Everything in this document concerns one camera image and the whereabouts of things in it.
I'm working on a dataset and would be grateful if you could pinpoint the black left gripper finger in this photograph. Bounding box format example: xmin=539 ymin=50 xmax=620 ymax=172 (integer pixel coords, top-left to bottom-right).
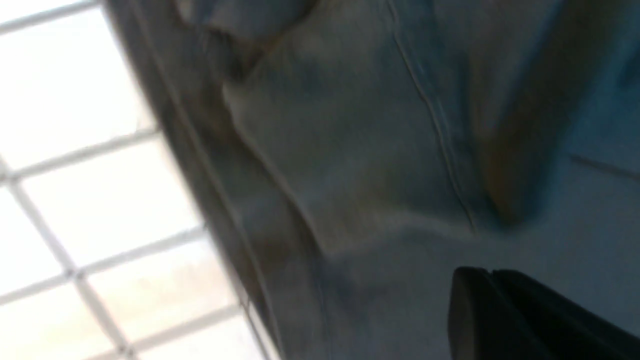
xmin=447 ymin=267 xmax=640 ymax=360

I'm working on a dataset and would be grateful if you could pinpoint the gray long sleeve shirt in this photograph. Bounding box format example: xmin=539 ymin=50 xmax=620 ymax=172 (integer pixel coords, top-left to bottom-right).
xmin=106 ymin=0 xmax=639 ymax=360

